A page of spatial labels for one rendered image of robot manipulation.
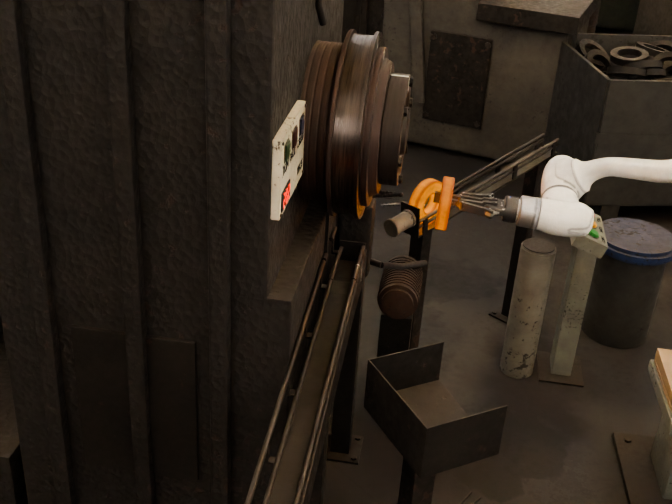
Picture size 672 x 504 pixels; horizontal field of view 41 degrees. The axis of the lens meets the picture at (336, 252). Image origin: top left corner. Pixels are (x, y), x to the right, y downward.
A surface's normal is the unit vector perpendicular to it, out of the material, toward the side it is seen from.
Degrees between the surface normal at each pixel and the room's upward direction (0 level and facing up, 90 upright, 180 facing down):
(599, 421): 0
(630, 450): 0
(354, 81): 44
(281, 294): 0
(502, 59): 90
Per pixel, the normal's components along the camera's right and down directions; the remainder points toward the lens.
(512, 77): -0.39, 0.42
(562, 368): -0.16, 0.46
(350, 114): -0.11, 0.04
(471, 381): 0.06, -0.88
